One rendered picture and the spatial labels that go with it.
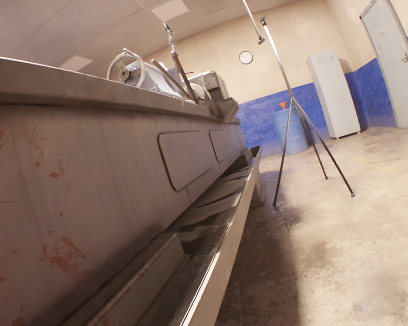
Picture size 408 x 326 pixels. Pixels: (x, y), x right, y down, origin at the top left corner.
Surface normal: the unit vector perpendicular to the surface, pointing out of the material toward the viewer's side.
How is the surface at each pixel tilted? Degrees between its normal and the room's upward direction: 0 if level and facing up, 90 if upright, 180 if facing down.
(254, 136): 90
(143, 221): 90
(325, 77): 90
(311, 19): 90
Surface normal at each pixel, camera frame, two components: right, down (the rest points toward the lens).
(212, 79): -0.26, 0.15
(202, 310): 0.92, -0.26
